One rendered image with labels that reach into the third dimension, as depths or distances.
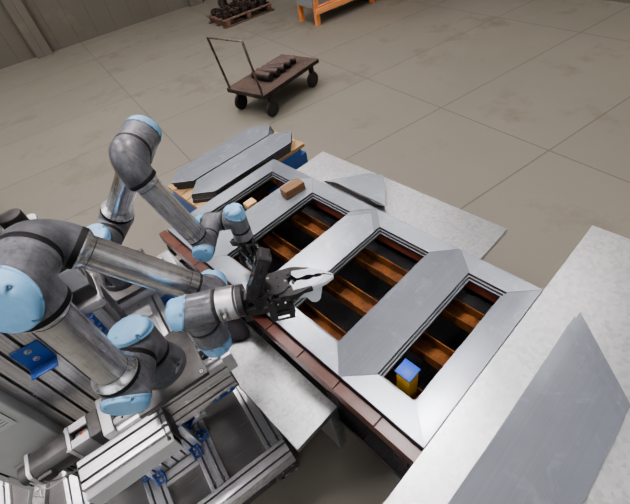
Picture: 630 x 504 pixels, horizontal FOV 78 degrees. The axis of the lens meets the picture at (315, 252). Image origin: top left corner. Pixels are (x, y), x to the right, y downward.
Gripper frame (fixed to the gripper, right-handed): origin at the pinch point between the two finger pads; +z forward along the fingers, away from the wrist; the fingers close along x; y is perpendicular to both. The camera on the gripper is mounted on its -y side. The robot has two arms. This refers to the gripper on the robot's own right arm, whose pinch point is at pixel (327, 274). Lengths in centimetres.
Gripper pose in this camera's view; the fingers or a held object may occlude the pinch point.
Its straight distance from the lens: 84.0
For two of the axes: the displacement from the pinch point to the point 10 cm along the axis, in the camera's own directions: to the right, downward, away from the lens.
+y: 1.7, 7.7, 6.1
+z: 9.8, -2.1, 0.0
